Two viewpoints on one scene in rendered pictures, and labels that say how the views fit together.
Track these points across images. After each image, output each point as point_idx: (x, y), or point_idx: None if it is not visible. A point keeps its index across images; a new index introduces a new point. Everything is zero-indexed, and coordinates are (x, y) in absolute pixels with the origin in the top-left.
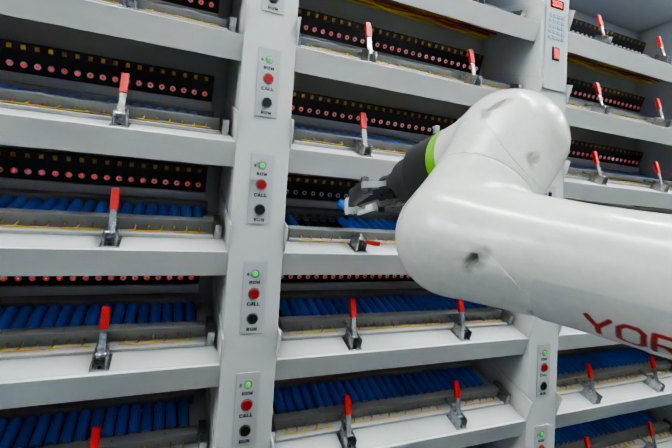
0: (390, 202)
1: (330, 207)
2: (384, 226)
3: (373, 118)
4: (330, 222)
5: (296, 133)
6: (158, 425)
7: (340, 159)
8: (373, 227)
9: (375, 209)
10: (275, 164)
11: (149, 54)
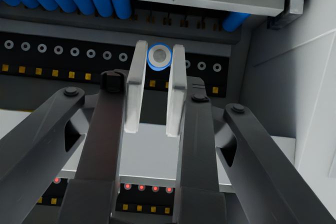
0: (112, 145)
1: (136, 35)
2: None
3: (56, 183)
4: (144, 8)
5: (231, 186)
6: None
7: (175, 168)
8: None
9: (131, 80)
10: (328, 159)
11: None
